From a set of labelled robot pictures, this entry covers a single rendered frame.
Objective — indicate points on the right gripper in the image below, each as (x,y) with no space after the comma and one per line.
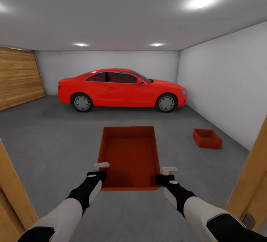
(160,178)

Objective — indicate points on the garage door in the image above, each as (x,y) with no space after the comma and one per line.
(20,79)

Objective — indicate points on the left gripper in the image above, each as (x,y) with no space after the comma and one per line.
(101,173)

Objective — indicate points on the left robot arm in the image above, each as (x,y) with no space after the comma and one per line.
(60,224)

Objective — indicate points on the storage box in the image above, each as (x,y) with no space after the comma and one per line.
(132,154)
(207,139)

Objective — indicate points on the car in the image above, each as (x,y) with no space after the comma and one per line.
(120,88)

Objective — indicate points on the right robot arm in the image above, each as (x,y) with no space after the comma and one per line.
(211,224)

